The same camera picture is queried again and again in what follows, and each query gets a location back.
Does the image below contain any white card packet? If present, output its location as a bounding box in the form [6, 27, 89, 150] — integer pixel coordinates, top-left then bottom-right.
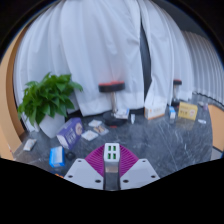
[80, 129, 99, 142]
[87, 119, 103, 128]

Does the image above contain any white pleated curtain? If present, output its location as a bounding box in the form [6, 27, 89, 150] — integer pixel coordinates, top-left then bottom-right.
[181, 29, 224, 106]

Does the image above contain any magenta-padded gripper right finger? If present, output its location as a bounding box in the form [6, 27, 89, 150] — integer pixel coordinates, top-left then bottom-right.
[118, 144, 161, 191]

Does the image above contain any white flat packet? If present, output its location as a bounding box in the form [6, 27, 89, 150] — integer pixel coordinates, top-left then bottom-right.
[22, 138, 38, 152]

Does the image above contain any orange printed card packet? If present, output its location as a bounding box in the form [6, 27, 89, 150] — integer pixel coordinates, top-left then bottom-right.
[92, 124, 110, 136]

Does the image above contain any small white blue carton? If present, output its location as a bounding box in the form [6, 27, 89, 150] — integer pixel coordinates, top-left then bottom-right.
[168, 106, 177, 120]

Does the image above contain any blue and white box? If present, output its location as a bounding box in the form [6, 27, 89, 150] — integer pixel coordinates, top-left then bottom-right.
[48, 145, 66, 169]

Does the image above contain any yellow sign card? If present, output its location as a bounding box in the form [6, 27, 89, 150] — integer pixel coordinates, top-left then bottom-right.
[177, 101, 199, 122]

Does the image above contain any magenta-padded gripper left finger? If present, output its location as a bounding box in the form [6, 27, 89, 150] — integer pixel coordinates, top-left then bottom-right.
[63, 144, 106, 191]

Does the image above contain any green plant in white pot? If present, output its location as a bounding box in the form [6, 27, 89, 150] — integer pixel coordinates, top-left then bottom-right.
[17, 72, 84, 139]

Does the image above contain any white and orange box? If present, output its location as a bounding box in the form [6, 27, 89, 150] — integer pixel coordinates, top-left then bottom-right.
[143, 103, 167, 121]

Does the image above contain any white charger block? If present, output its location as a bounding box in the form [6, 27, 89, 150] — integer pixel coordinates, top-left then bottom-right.
[103, 142, 121, 174]

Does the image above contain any purple cardboard box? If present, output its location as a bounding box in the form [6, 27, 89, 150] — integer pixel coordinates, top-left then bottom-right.
[56, 117, 84, 151]

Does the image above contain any black stool with red seat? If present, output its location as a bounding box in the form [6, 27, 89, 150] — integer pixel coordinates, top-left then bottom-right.
[98, 80, 128, 127]
[172, 78, 183, 108]

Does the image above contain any small black round object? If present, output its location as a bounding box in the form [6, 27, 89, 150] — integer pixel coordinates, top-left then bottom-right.
[65, 151, 76, 161]

